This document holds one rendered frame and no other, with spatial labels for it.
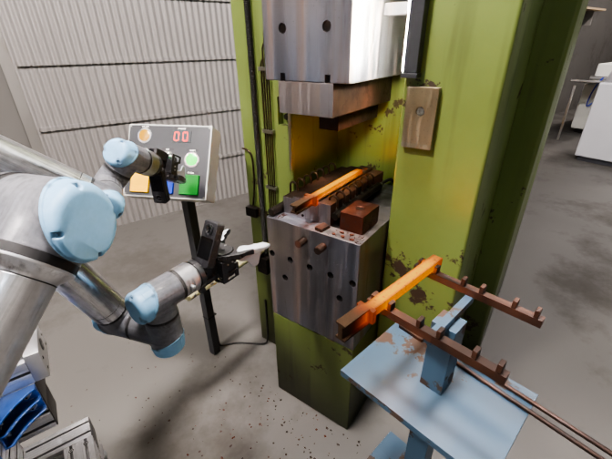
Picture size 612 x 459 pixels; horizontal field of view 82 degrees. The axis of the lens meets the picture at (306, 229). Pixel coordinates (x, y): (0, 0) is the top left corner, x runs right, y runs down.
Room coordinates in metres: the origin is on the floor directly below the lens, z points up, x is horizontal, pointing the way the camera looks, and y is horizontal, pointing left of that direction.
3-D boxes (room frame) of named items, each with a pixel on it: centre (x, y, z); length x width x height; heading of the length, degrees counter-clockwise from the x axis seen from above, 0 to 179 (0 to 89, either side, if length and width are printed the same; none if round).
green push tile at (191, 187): (1.24, 0.43, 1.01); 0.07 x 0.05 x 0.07; 80
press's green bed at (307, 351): (1.27, -0.17, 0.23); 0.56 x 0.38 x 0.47; 145
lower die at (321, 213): (1.29, -0.12, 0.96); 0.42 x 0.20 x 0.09; 145
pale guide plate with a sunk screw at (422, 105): (1.04, -0.33, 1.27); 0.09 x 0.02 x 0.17; 55
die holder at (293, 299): (1.27, -0.17, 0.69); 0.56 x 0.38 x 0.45; 145
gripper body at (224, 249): (0.74, 0.24, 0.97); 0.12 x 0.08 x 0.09; 145
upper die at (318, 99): (1.29, -0.12, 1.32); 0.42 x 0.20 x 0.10; 145
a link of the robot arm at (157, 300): (0.61, 0.33, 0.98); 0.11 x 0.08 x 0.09; 145
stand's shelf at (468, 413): (0.63, -0.34, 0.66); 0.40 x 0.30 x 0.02; 43
